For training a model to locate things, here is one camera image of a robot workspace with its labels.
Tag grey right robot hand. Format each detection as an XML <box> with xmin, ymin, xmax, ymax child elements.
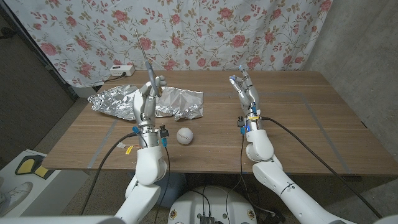
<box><xmin>229</xmin><ymin>66</ymin><xmax>261</xmax><ymax>121</ymax></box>

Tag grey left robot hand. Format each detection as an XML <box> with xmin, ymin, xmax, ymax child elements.
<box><xmin>132</xmin><ymin>75</ymin><xmax>168</xmax><ymax>127</ymax></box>

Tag aluminum foil sheet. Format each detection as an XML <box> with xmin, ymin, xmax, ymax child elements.
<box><xmin>88</xmin><ymin>83</ymin><xmax>205</xmax><ymax>121</ymax></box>

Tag grey orange handled scissors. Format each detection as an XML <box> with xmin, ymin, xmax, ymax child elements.
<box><xmin>133</xmin><ymin>28</ymin><xmax>162</xmax><ymax>98</ymax></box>

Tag white power strip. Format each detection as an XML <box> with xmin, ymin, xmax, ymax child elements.
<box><xmin>109</xmin><ymin>65</ymin><xmax>136</xmax><ymax>77</ymax></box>

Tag white baseball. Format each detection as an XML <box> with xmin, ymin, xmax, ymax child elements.
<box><xmin>176</xmin><ymin>127</ymin><xmax>194</xmax><ymax>146</ymax></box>

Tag grey blue bin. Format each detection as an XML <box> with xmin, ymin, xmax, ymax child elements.
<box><xmin>160</xmin><ymin>172</ymin><xmax>187</xmax><ymax>208</ymax></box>

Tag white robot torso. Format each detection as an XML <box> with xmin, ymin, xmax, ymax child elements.
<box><xmin>167</xmin><ymin>185</ymin><xmax>258</xmax><ymax>224</ymax></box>

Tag white floor sheet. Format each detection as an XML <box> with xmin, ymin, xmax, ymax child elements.
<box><xmin>0</xmin><ymin>149</ymin><xmax>90</xmax><ymax>217</ymax></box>

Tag white shoe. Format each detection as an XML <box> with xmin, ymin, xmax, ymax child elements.
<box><xmin>0</xmin><ymin>181</ymin><xmax>34</xmax><ymax>215</ymax></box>

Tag black power strip cord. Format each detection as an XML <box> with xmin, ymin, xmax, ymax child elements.
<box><xmin>102</xmin><ymin>73</ymin><xmax>127</xmax><ymax>83</ymax></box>

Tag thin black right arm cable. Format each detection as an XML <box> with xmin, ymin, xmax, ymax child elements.
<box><xmin>225</xmin><ymin>133</ymin><xmax>249</xmax><ymax>224</ymax></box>

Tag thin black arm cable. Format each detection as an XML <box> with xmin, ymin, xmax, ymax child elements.
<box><xmin>154</xmin><ymin>145</ymin><xmax>171</xmax><ymax>224</ymax></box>
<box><xmin>225</xmin><ymin>133</ymin><xmax>249</xmax><ymax>224</ymax></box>

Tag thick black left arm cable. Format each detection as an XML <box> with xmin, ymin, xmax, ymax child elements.
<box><xmin>80</xmin><ymin>132</ymin><xmax>139</xmax><ymax>216</ymax></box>

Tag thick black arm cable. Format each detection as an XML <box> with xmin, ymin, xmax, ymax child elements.
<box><xmin>260</xmin><ymin>116</ymin><xmax>384</xmax><ymax>219</ymax></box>
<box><xmin>80</xmin><ymin>132</ymin><xmax>139</xmax><ymax>216</ymax></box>

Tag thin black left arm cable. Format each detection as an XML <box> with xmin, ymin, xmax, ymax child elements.
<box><xmin>154</xmin><ymin>145</ymin><xmax>171</xmax><ymax>224</ymax></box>

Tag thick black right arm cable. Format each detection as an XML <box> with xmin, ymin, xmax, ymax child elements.
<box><xmin>260</xmin><ymin>116</ymin><xmax>384</xmax><ymax>219</ymax></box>

